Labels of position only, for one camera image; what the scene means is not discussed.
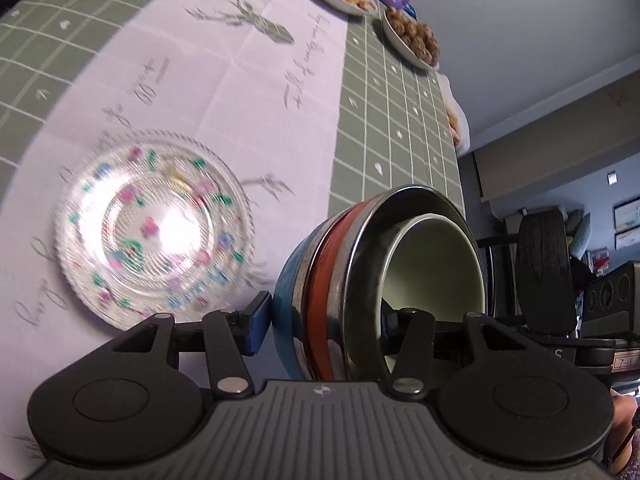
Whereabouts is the blue steel-lined bowl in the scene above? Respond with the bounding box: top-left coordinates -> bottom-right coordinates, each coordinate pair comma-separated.
273,214 -> 342,380

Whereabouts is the pale green ceramic bowl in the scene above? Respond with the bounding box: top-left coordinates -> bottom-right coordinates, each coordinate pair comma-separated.
382,212 -> 487,376

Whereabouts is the orange steel-lined bowl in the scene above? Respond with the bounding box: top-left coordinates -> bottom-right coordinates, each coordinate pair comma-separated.
304,184 -> 478,382

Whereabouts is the clear floral glass plate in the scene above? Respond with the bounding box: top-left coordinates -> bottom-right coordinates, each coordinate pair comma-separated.
54,130 -> 255,330

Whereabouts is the black wooden chair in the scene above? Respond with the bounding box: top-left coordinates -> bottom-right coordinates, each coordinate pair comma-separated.
477,209 -> 577,337

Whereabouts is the white plate at table edge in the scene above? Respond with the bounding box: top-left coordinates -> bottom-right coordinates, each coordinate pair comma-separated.
437,74 -> 471,158

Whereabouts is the white dish of walnuts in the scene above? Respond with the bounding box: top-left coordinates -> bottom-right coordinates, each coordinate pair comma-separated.
382,6 -> 442,70

